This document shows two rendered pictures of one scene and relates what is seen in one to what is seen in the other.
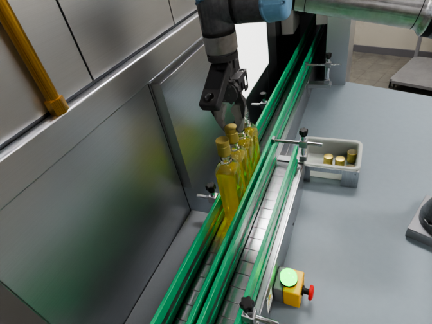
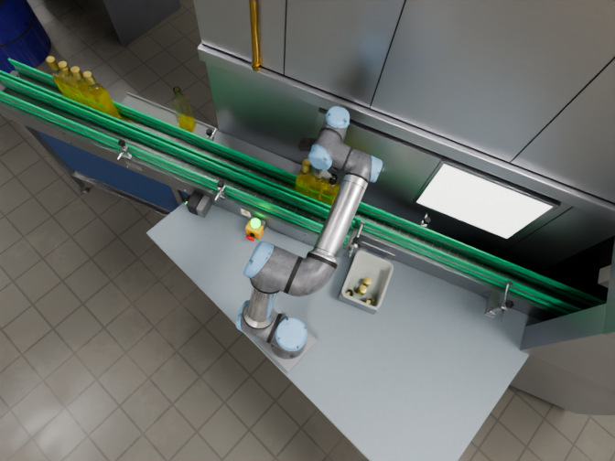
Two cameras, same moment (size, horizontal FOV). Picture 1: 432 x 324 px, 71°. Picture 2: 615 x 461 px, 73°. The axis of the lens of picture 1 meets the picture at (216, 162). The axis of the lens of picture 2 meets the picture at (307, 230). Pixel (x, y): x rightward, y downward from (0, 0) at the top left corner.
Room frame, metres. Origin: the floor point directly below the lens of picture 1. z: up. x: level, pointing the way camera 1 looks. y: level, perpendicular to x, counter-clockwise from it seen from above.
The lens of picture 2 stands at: (0.41, -0.85, 2.55)
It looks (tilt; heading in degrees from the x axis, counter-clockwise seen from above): 67 degrees down; 71
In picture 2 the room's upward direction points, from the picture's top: 12 degrees clockwise
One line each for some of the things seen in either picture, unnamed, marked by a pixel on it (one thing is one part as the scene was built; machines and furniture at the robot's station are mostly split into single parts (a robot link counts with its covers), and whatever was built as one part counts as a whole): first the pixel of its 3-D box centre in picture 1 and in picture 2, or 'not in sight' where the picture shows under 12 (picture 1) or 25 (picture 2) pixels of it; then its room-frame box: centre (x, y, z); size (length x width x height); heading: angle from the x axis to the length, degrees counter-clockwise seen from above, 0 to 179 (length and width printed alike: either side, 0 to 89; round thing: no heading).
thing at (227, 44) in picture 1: (219, 43); not in sight; (0.70, -0.07, 1.37); 0.08 x 0.08 x 0.05
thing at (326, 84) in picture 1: (322, 76); (497, 304); (1.37, -0.61, 0.90); 0.17 x 0.05 x 0.23; 59
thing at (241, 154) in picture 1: (238, 175); (316, 190); (0.68, -0.06, 0.99); 0.06 x 0.06 x 0.21; 58
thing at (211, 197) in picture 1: (207, 199); not in sight; (0.66, 0.05, 0.94); 0.07 x 0.04 x 0.13; 59
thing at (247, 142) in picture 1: (244, 163); (329, 195); (0.73, -0.09, 0.99); 0.06 x 0.06 x 0.21; 59
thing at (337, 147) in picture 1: (328, 159); (366, 281); (0.87, -0.43, 0.80); 0.22 x 0.17 x 0.09; 59
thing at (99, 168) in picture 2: not in sight; (192, 190); (0.11, 0.23, 0.54); 1.59 x 0.18 x 0.43; 149
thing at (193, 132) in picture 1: (231, 71); (421, 178); (1.07, -0.13, 1.15); 0.90 x 0.03 x 0.34; 149
